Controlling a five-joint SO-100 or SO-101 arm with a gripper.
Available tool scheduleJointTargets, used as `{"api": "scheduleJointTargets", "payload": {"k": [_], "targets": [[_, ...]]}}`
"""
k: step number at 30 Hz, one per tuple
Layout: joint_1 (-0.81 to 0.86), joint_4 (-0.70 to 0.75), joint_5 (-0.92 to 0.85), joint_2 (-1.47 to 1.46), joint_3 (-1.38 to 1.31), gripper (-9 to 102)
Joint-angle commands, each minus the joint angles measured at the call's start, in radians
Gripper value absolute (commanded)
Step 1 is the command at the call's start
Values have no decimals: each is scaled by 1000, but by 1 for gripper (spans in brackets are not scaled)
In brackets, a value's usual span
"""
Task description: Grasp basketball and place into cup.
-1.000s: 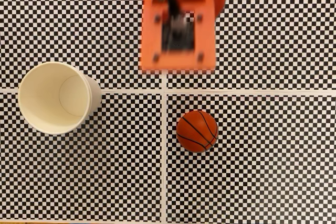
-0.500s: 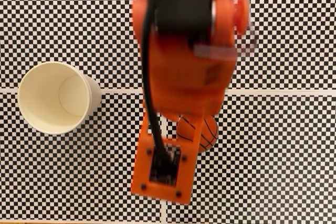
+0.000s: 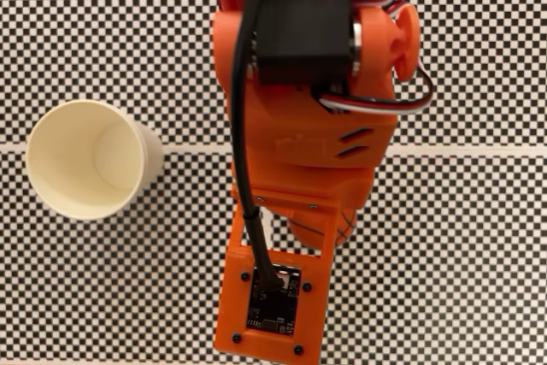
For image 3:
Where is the black camera cable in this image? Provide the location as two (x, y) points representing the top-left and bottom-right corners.
(230, 0), (285, 294)

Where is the black white checkerboard paper sheet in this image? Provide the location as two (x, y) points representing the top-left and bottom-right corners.
(0, 0), (234, 151)
(378, 0), (547, 153)
(0, 150), (240, 362)
(267, 151), (547, 365)

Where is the cream paper cup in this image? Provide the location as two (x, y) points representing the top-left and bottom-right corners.
(24, 99), (164, 221)

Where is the small orange basketball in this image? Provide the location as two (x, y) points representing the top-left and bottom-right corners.
(286, 209), (358, 250)

